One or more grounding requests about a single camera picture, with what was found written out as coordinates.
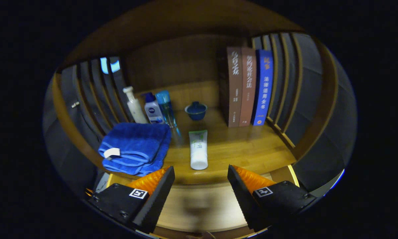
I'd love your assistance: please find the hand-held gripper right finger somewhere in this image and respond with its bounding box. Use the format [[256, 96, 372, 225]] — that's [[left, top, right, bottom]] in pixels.
[[227, 165, 318, 232]]

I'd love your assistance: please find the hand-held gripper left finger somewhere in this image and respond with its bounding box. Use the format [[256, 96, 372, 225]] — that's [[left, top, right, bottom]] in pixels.
[[86, 166, 175, 234]]

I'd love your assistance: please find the white and green tube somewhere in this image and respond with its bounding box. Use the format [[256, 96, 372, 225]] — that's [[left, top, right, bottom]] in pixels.
[[189, 130, 209, 170]]

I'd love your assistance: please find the wooden countertop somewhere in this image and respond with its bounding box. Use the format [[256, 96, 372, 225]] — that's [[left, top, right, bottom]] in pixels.
[[106, 81, 297, 185]]

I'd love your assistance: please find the wooden cabinet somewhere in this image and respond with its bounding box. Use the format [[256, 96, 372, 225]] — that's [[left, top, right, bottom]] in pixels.
[[51, 2, 339, 239]]

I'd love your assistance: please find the blue folded towel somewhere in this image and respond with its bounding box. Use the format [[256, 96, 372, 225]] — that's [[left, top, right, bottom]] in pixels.
[[98, 122, 171, 177]]

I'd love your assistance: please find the white bottle blue cap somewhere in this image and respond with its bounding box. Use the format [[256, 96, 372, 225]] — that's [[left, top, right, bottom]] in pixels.
[[144, 92, 165, 124]]

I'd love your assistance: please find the teal translucent bottle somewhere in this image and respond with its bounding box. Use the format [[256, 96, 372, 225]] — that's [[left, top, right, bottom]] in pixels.
[[155, 91, 178, 128]]

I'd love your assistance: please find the white pump bottle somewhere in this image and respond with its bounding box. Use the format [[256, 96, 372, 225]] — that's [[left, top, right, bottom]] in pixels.
[[123, 86, 149, 124]]

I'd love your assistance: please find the blue lidded teacup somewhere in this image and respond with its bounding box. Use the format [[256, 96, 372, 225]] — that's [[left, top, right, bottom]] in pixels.
[[185, 101, 208, 121]]

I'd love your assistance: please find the reddish brown book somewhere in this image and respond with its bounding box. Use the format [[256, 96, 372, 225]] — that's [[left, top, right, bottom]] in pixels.
[[239, 47, 257, 127]]

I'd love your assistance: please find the dark brown book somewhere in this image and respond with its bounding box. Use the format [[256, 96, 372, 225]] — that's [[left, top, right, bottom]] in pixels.
[[219, 47, 243, 128]]

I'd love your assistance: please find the blue book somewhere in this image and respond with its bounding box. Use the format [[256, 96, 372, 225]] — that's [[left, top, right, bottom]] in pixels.
[[251, 49, 274, 126]]

